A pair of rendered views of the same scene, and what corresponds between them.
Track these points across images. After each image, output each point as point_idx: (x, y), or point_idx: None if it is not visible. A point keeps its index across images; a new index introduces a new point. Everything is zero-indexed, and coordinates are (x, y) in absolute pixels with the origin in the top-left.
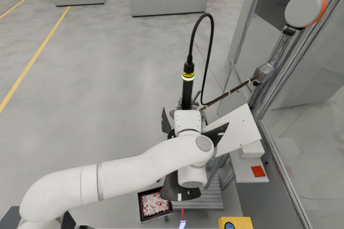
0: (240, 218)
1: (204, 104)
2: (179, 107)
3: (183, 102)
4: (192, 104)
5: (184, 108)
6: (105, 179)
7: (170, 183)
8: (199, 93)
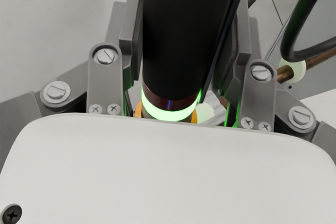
0: None
1: (296, 57)
2: (108, 71)
3: (151, 24)
4: (245, 56)
5: (165, 78)
6: None
7: None
8: (248, 6)
